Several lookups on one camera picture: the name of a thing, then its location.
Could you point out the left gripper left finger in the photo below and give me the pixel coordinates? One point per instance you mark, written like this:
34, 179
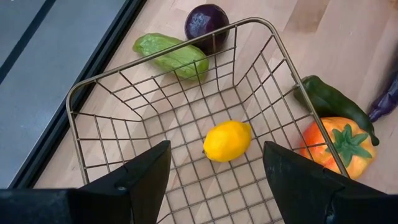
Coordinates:
93, 205

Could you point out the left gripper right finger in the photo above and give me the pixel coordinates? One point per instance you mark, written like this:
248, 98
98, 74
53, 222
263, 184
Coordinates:
317, 199

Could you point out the orange tomato with green stem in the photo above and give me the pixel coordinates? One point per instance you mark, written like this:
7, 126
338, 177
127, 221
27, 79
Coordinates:
360, 165

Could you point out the dark green pepper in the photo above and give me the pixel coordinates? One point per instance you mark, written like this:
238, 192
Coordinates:
329, 99

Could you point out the yellow lemon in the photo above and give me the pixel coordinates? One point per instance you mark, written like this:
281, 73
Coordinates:
227, 141

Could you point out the long purple eggplant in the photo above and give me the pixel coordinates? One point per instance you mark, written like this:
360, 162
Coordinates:
385, 102

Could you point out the light green lettuce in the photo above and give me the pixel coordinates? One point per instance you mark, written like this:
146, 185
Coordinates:
155, 43

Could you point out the round purple onion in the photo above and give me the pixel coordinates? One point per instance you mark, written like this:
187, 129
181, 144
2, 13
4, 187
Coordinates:
203, 21

